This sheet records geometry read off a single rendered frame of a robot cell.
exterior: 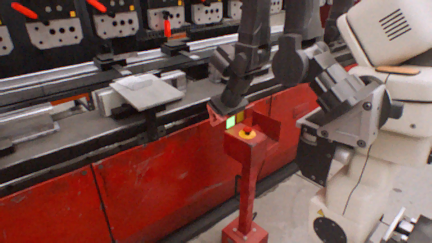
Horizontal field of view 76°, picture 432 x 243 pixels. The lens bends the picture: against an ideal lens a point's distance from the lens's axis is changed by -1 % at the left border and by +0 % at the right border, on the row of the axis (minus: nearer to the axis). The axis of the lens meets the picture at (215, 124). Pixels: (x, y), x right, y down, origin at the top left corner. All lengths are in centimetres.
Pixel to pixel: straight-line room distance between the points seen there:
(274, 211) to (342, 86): 147
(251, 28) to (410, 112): 35
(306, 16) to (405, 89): 23
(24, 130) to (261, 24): 86
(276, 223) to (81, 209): 115
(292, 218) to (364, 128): 142
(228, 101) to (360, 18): 35
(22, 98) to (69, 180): 43
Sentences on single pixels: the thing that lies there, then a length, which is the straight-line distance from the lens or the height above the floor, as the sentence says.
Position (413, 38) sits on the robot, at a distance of 65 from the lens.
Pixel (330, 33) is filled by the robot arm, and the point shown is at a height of 121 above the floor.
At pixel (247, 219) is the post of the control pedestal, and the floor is 24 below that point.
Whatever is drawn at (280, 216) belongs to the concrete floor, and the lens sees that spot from 193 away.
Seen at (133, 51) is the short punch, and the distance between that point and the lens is 118.
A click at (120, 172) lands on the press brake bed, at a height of 68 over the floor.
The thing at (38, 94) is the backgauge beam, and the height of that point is 93.
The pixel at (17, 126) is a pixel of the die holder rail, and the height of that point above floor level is 94.
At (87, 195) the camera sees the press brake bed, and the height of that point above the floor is 64.
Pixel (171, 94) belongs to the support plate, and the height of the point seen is 100.
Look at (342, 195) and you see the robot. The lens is 84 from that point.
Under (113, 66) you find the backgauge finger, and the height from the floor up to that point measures 100.
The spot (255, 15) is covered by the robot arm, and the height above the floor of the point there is 132.
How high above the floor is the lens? 142
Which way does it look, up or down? 31 degrees down
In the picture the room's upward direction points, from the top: straight up
